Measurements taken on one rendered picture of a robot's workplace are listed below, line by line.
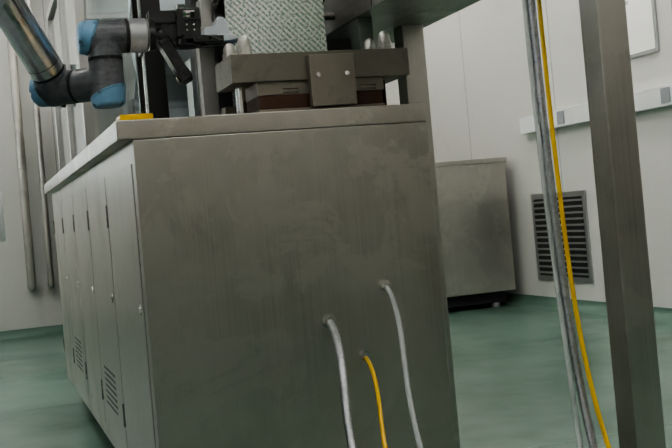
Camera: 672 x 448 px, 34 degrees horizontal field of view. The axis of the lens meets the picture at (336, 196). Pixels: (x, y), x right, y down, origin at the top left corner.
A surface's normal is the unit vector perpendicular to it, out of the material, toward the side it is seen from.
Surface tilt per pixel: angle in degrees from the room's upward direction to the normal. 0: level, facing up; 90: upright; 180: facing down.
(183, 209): 90
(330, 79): 90
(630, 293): 90
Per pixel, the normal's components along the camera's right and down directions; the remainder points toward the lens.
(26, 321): 0.31, -0.04
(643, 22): -0.95, 0.08
